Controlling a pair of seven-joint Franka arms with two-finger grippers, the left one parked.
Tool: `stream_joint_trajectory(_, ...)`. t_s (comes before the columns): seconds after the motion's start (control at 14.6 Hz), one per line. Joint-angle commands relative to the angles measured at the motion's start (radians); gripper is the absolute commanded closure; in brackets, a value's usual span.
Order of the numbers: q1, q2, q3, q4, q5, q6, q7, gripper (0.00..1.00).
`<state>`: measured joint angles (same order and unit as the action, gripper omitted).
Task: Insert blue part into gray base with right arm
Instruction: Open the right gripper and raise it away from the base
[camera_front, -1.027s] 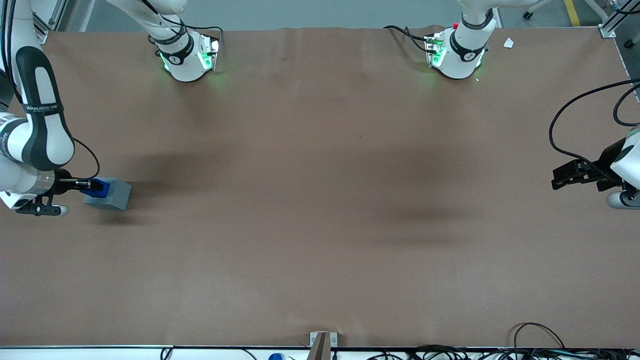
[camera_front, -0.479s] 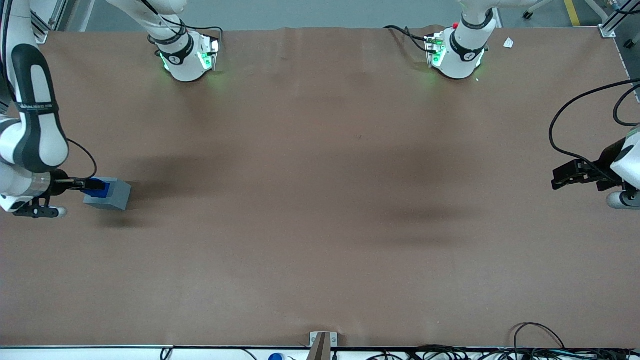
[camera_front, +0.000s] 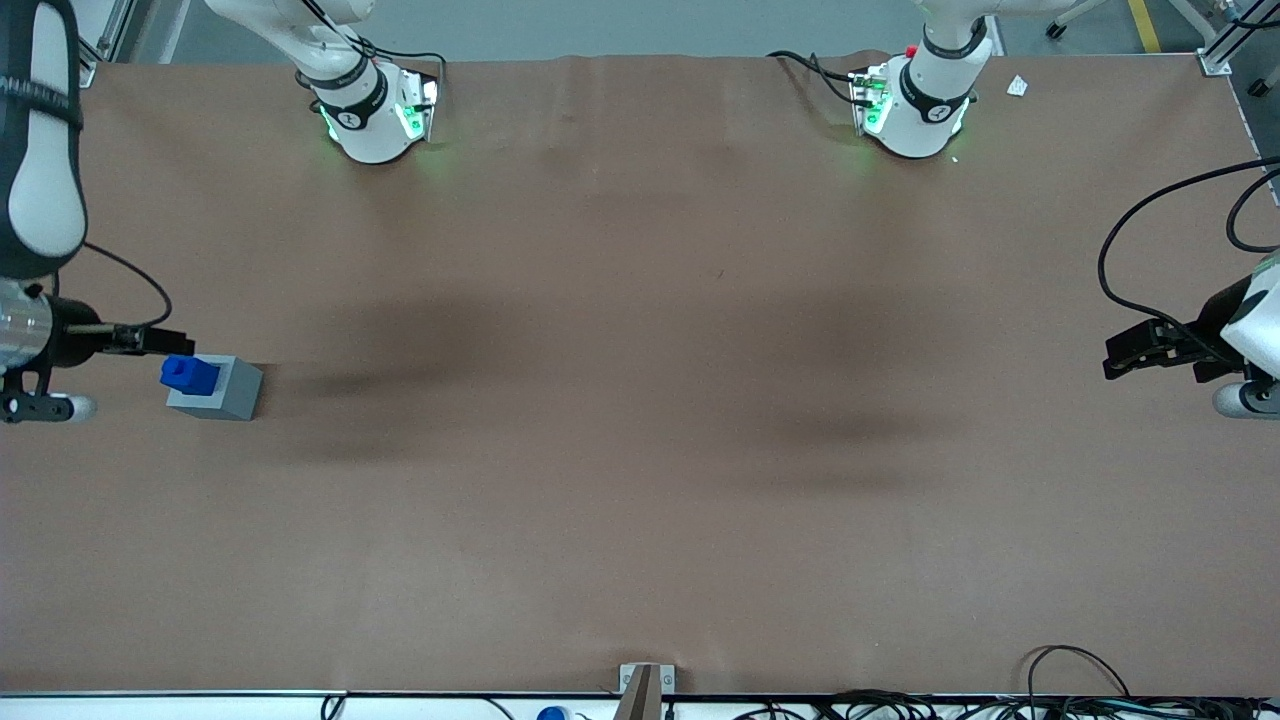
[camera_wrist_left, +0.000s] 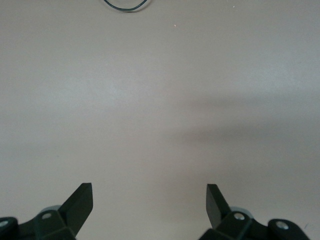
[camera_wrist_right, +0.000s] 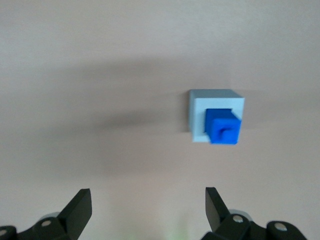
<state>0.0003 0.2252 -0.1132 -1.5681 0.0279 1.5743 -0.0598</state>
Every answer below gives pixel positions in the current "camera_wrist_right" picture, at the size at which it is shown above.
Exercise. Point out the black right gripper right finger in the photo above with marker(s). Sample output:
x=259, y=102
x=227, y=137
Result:
x=220, y=217

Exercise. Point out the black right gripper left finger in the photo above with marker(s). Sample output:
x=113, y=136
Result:
x=72, y=220

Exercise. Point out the blue plastic insert part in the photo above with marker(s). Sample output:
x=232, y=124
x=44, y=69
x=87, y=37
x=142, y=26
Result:
x=222, y=130

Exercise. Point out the gray square base block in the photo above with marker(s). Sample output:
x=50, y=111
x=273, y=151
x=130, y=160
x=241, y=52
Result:
x=198, y=117

